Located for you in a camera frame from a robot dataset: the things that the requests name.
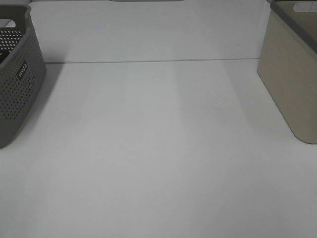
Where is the beige plastic storage bin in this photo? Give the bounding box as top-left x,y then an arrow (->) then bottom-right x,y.
257,0 -> 317,144

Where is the grey perforated plastic basket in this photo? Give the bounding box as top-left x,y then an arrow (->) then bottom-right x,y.
0,4 -> 47,147

